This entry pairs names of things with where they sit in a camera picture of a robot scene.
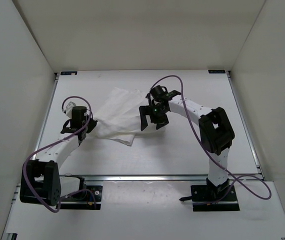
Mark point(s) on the blue corner label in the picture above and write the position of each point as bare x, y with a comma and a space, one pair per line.
216, 71
68, 73

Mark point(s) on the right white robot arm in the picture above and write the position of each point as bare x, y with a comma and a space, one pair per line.
216, 132

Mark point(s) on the left blue corner label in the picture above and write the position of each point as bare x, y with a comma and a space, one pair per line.
68, 73

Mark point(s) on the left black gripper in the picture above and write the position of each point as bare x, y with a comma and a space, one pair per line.
93, 124

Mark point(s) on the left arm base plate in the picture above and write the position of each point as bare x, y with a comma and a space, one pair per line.
84, 201

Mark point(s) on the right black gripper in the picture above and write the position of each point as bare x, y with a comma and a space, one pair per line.
145, 111

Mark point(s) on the right blue corner label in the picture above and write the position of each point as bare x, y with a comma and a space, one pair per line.
216, 71

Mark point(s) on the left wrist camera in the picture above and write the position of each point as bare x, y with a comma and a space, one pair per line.
68, 109

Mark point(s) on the white skirt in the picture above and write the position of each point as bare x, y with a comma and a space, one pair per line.
119, 117

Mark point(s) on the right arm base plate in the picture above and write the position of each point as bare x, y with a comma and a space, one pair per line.
204, 201

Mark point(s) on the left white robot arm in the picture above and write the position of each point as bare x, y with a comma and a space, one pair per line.
41, 182

